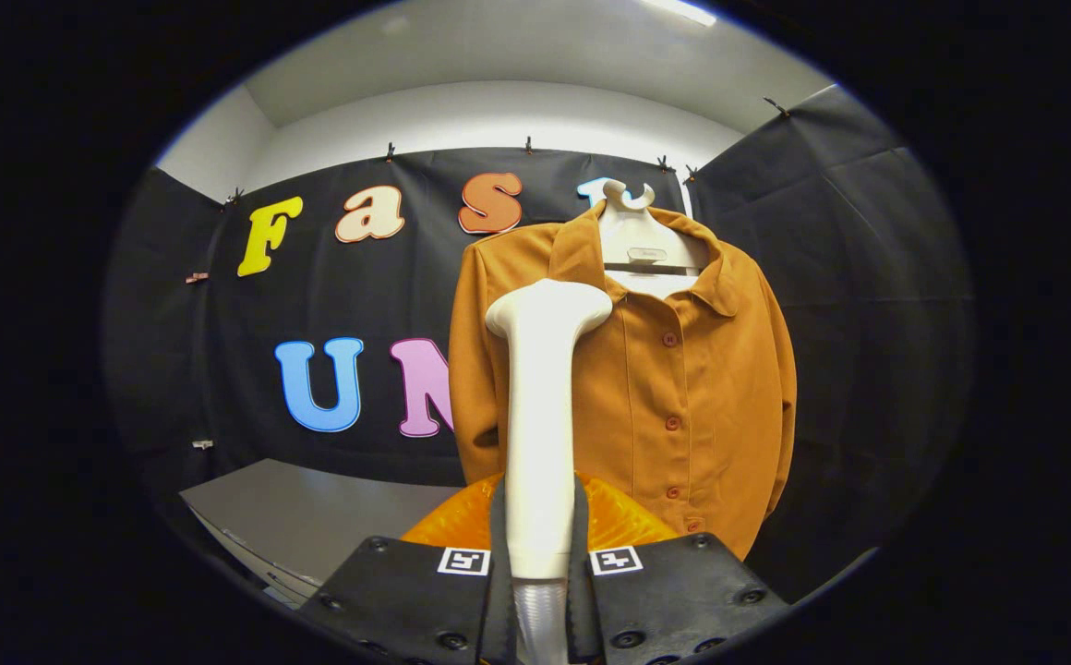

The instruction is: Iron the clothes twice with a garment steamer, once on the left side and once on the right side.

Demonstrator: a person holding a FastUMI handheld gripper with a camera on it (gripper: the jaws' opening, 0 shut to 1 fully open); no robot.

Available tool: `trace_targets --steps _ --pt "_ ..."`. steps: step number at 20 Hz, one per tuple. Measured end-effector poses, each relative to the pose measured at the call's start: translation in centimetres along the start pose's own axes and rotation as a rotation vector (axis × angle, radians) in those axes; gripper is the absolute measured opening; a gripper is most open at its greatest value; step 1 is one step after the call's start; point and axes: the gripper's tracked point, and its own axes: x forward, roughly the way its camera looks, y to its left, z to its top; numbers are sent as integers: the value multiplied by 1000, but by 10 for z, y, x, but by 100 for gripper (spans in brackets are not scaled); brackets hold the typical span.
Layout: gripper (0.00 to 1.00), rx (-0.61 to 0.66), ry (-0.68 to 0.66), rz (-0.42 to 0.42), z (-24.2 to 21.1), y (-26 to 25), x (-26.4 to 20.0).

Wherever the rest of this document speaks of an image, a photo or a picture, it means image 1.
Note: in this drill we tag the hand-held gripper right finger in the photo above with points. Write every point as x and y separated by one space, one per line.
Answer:
582 610

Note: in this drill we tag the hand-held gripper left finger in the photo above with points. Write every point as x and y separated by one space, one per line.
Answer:
499 610

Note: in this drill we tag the orange button shirt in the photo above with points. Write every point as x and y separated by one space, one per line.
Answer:
683 369

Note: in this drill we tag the row of black clips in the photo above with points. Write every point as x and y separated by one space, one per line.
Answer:
528 146

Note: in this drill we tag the white clothes hanger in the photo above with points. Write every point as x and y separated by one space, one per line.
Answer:
637 240

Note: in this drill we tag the grey cabinet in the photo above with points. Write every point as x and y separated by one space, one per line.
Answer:
314 508

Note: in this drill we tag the white garment steamer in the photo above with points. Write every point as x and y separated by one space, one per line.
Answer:
540 416

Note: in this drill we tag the black backdrop cloth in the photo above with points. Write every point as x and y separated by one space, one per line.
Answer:
868 323

